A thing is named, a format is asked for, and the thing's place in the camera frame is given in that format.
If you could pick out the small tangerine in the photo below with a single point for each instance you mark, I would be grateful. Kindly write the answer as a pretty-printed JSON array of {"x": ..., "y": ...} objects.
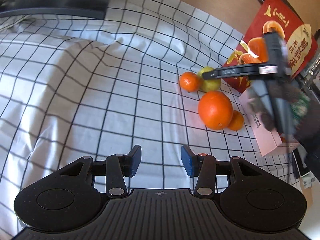
[{"x": 237, "y": 121}]

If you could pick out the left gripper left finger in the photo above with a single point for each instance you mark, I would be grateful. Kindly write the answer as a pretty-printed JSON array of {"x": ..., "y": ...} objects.
[{"x": 119, "y": 166}]

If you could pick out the large orange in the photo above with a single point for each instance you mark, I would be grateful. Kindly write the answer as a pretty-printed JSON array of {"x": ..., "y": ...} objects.
[{"x": 215, "y": 110}]

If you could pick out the large green guava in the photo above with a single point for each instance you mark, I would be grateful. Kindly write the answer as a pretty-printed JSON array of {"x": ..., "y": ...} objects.
[{"x": 208, "y": 85}]

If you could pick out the red snack bag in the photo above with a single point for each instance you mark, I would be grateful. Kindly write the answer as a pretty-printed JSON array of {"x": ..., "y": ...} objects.
[{"x": 275, "y": 15}]

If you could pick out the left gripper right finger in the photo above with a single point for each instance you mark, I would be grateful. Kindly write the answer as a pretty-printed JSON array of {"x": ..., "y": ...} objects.
[{"x": 201, "y": 166}]

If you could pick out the computer case glass panel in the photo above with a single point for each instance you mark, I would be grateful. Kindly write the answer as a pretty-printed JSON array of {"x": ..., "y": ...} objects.
[{"x": 306, "y": 120}]

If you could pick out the checkered white tablecloth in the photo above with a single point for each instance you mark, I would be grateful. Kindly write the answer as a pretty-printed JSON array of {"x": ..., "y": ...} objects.
[{"x": 73, "y": 87}]

